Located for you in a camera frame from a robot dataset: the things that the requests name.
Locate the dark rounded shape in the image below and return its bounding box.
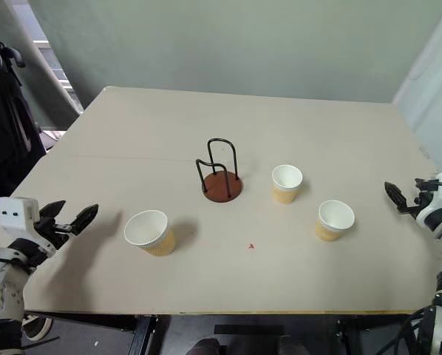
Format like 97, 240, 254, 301
194, 337, 222, 355
277, 334, 307, 355

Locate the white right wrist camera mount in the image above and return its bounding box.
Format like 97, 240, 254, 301
415, 171, 442, 227

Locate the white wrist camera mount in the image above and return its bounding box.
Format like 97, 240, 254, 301
0, 196, 41, 238
415, 171, 442, 227

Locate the wire cup holder wooden base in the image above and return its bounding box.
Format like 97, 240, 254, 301
195, 138, 245, 204

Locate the black bag on stand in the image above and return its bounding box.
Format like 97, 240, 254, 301
0, 28, 47, 226

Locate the white and black shoe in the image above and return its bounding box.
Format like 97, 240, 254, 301
22, 314, 54, 342

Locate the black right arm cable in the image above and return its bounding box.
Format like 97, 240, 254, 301
401, 305, 437, 355

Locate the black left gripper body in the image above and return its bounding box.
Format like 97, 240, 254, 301
33, 217, 75, 251

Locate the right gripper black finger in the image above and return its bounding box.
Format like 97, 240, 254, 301
414, 177, 440, 194
384, 180, 407, 212

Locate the white slanted beam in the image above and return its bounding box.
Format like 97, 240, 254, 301
12, 0, 85, 115

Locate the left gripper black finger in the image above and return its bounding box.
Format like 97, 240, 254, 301
69, 203, 100, 235
38, 200, 67, 223

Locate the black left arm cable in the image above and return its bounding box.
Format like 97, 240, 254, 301
0, 254, 35, 275

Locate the tan ribbed paper cup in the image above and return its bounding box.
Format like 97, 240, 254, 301
315, 200, 356, 243
271, 164, 304, 205

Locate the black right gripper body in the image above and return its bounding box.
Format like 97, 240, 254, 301
395, 189, 435, 219

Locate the large tan paper cup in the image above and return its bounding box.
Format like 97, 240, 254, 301
123, 209, 177, 258

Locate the black floor tape strip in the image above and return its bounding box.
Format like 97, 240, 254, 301
213, 325, 285, 337

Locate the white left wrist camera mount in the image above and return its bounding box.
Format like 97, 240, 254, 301
0, 196, 41, 238

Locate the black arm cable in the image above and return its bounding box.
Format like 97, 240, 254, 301
0, 254, 35, 275
401, 305, 437, 355

